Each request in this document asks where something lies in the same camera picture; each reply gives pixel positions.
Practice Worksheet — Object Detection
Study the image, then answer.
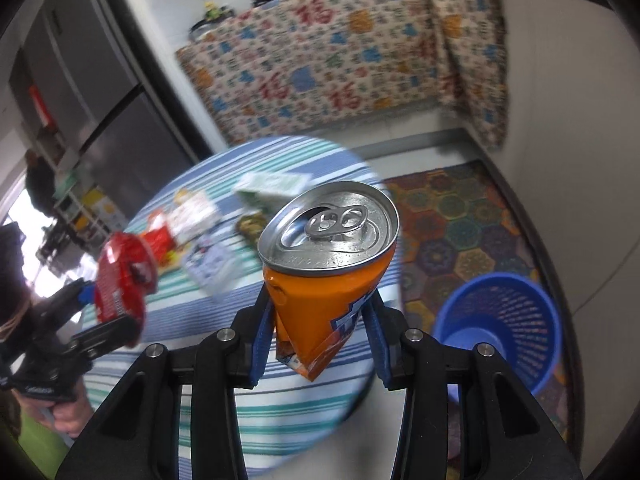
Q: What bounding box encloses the crushed red soda can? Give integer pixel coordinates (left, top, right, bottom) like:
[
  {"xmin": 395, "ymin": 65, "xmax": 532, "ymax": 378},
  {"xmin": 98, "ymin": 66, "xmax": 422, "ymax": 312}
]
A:
[{"xmin": 94, "ymin": 232, "xmax": 158, "ymax": 348}]

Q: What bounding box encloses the red snack wrapper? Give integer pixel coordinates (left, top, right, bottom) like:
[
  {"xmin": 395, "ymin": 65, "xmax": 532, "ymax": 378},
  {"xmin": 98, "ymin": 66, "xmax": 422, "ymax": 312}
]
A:
[{"xmin": 142, "ymin": 209, "xmax": 177, "ymax": 268}]

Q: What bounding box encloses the white silver snack wrapper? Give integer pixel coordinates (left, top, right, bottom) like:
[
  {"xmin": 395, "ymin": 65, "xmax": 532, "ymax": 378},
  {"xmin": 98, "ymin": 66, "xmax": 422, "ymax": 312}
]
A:
[{"xmin": 181, "ymin": 233, "xmax": 238, "ymax": 296}]

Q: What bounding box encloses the pink white paper box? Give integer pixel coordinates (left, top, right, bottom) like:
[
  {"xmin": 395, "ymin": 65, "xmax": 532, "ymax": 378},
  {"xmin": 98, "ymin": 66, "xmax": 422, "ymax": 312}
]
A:
[{"xmin": 167, "ymin": 188, "xmax": 221, "ymax": 246}]

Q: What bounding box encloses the crushed orange soda can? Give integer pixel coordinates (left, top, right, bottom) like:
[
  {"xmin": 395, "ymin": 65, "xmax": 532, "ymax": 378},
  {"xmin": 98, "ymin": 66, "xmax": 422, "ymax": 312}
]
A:
[{"xmin": 257, "ymin": 181, "xmax": 400, "ymax": 382}]

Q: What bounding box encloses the person's left hand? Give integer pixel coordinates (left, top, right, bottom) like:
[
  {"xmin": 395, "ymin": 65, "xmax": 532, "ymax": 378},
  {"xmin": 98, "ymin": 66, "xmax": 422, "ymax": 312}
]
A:
[{"xmin": 11, "ymin": 379, "xmax": 94, "ymax": 438}]

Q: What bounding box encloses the white storage shelf rack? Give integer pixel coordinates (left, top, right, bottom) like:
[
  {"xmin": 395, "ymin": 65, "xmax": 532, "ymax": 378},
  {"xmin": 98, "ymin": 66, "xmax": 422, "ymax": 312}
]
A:
[{"xmin": 32, "ymin": 126, "xmax": 111, "ymax": 258}]

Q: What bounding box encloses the yellow cardboard box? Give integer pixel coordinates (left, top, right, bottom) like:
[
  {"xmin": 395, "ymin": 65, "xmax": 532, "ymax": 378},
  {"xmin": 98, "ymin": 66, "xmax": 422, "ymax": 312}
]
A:
[{"xmin": 81, "ymin": 186, "xmax": 128, "ymax": 232}]

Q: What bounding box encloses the blue plastic waste basket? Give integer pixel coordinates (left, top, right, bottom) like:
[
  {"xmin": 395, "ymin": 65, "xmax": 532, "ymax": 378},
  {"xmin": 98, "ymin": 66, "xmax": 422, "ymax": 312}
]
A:
[{"xmin": 432, "ymin": 272, "xmax": 563, "ymax": 394}]

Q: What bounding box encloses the striped blue teal tablecloth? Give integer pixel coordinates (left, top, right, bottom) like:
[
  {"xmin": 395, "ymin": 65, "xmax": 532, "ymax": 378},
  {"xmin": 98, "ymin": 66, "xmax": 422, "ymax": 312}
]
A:
[{"xmin": 127, "ymin": 136, "xmax": 382, "ymax": 478}]

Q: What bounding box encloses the person in dark clothes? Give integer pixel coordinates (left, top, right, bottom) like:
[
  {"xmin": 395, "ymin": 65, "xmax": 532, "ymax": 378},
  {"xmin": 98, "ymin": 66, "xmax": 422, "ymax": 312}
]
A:
[{"xmin": 25, "ymin": 150, "xmax": 55, "ymax": 218}]

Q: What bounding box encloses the yellow gold snack wrapper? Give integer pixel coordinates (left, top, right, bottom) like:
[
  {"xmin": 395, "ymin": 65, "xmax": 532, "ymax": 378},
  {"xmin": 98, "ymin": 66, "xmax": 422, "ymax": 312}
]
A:
[{"xmin": 235, "ymin": 211, "xmax": 269, "ymax": 248}]

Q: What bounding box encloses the green white carton box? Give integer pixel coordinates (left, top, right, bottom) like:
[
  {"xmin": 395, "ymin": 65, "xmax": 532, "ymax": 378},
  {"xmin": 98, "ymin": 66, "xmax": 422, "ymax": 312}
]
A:
[{"xmin": 233, "ymin": 171, "xmax": 312, "ymax": 214}]

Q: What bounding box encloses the colourful hexagon floor mat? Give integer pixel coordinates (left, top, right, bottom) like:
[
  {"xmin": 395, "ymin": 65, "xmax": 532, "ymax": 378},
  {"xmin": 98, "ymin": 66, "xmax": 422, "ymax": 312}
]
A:
[{"xmin": 382, "ymin": 159, "xmax": 572, "ymax": 480}]

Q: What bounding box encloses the grey refrigerator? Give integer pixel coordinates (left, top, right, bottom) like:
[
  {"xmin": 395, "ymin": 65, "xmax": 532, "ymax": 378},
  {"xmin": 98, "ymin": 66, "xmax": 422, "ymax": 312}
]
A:
[{"xmin": 22, "ymin": 0, "xmax": 213, "ymax": 218}]

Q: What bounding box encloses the black pot with green item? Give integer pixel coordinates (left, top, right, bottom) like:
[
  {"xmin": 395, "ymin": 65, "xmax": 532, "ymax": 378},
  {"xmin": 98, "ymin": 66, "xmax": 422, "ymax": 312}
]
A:
[{"xmin": 189, "ymin": 1, "xmax": 235, "ymax": 42}]

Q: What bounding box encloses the patterned fu character cloth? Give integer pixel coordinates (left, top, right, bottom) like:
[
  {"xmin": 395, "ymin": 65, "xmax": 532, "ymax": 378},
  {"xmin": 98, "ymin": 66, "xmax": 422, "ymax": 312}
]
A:
[{"xmin": 177, "ymin": 0, "xmax": 508, "ymax": 148}]

